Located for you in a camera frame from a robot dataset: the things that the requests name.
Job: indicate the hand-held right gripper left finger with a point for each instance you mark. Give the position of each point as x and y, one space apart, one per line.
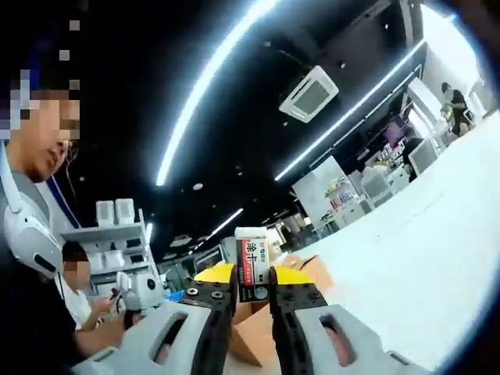
183 336

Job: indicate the person's head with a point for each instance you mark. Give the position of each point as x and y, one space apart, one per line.
39 164

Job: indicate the short ceiling light strip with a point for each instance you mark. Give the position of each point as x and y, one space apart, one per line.
226 223

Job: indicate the white shelf rack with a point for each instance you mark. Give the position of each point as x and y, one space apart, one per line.
117 230

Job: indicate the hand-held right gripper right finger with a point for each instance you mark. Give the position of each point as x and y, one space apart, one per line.
308 336

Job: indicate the long curved ceiling light strip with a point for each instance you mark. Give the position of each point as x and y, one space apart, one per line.
203 90

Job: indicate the white display partition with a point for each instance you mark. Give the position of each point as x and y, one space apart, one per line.
316 187

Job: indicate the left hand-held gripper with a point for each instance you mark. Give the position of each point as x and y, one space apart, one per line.
142 291

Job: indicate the purple wall screen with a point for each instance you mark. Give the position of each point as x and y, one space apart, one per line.
393 133

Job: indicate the brown paper box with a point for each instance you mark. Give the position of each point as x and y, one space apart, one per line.
254 336

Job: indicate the white eraser item black sleeve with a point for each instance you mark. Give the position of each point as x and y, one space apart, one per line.
252 265

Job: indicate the white ceiling air conditioner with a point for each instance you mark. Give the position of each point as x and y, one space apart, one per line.
308 93

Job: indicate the white worn neck device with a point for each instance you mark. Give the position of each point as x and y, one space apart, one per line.
31 238

